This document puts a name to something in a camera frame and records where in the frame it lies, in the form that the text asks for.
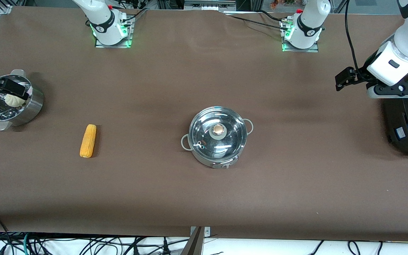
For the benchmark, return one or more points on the aluminium frame bar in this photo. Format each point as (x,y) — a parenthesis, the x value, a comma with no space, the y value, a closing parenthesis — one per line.
(5,6)

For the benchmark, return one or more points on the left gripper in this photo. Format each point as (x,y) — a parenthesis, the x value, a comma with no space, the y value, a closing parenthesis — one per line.
(360,75)

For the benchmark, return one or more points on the grey metal frame piece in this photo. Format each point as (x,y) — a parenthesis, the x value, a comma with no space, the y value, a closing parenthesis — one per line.
(209,4)

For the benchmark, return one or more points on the glass pot lid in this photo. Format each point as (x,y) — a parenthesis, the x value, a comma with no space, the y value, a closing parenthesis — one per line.
(218,132)

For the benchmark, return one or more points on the metal table edge bracket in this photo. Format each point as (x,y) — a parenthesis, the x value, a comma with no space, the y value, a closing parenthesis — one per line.
(207,231)

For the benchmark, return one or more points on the white steamed bun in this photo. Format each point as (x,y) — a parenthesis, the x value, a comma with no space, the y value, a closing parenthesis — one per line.
(14,101)

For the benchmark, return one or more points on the steel steamer pot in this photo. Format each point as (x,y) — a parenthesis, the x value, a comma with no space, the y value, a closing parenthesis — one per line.
(30,106)

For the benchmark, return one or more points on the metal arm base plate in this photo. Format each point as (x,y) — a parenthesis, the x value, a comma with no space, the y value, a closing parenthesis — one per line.
(313,49)
(113,44)

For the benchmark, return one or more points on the brown table cover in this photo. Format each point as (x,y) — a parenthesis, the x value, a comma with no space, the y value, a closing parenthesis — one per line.
(204,198)

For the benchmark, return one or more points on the yellow corn cob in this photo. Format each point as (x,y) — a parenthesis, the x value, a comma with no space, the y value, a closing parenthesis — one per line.
(88,140)

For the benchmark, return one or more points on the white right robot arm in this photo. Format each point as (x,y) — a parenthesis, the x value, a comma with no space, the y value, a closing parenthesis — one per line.
(106,21)

